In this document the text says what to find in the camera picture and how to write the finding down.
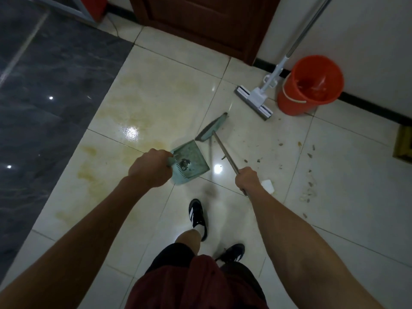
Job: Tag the person's left hand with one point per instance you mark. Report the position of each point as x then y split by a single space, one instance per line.
150 172

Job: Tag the person's right hand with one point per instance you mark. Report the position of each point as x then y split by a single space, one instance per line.
247 180

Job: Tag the green dustpan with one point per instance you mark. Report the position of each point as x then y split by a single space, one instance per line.
190 162

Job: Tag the person's left forearm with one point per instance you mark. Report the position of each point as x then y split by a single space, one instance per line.
69 242

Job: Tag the person's right forearm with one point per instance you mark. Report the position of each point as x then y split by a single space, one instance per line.
309 250

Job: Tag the white paper scrap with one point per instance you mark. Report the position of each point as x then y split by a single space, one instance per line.
267 186

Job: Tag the debris in dustpan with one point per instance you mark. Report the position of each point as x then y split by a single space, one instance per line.
184 164

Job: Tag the scattered debris on floor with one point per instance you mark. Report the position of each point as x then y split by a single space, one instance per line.
307 176

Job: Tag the black striped left shoe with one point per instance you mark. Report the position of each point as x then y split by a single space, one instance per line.
199 218

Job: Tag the black striped shoe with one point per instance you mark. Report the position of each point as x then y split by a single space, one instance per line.
232 252
199 218

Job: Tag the black striped right shoe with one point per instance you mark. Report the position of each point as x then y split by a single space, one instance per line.
232 252

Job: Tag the person's left leg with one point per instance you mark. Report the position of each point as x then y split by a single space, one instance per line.
190 241

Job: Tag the black shorts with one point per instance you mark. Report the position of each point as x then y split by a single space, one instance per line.
170 257

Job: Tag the orange plastic bucket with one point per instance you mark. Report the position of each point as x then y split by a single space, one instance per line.
309 86

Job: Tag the white sponge mop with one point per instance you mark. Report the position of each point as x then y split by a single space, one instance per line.
276 70

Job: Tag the dark red shirt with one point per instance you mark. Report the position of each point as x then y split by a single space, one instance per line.
196 284

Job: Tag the brown wooden door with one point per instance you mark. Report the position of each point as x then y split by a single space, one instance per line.
206 22

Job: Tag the yellow framed object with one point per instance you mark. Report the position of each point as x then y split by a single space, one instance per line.
403 143

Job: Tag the red cabinet with metal frame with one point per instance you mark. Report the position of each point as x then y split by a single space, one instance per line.
77 6

